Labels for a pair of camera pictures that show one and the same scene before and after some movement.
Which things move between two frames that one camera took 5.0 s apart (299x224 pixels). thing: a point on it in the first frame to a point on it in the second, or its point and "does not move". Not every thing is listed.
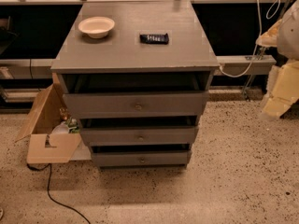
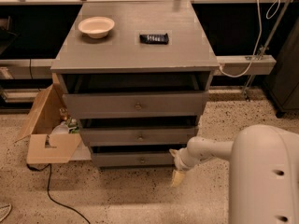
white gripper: x=289 y=37 to x=180 y=161
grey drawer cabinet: x=136 y=75 does not move
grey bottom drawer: x=141 y=159 does not move
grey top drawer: x=136 y=105 does not move
